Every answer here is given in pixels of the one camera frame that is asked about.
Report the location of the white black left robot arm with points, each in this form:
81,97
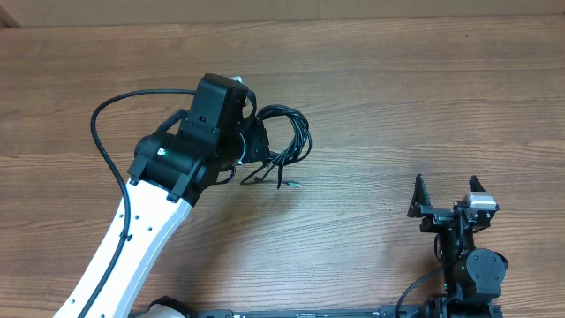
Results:
171,168

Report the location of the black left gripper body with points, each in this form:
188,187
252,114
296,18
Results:
245,144

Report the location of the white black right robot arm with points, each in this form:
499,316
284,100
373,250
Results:
472,276

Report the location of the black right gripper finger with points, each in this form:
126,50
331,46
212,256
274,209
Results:
420,199
475,185

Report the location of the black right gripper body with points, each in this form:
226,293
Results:
449,240

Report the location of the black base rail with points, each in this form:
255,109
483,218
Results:
387,311

